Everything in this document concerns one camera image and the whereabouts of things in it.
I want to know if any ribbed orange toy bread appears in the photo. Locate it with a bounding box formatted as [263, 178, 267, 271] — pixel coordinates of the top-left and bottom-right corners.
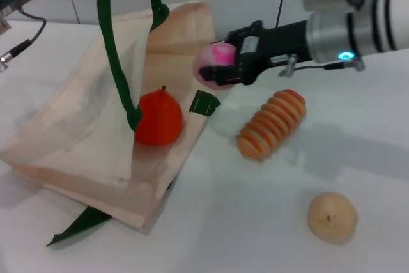
[235, 88, 307, 161]

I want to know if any cream handbag with green handles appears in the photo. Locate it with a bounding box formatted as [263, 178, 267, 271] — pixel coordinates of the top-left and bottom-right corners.
[0, 0, 222, 248]

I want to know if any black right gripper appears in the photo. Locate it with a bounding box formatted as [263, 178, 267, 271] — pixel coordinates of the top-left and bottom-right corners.
[198, 19, 313, 87]

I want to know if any pink toy peach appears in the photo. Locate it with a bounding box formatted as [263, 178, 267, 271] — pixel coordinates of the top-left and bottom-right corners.
[193, 42, 240, 91]

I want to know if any tan toy pear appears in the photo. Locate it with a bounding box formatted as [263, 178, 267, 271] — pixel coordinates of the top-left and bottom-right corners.
[306, 191, 359, 245]

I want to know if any left arm dark cable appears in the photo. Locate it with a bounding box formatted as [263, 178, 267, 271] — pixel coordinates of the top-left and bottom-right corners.
[0, 7, 48, 73]

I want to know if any right arm cable with connector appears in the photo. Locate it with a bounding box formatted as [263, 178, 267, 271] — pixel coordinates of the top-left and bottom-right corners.
[279, 54, 366, 78]

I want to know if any orange toy fruit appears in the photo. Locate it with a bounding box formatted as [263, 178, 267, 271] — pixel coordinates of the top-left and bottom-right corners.
[134, 85, 184, 147]

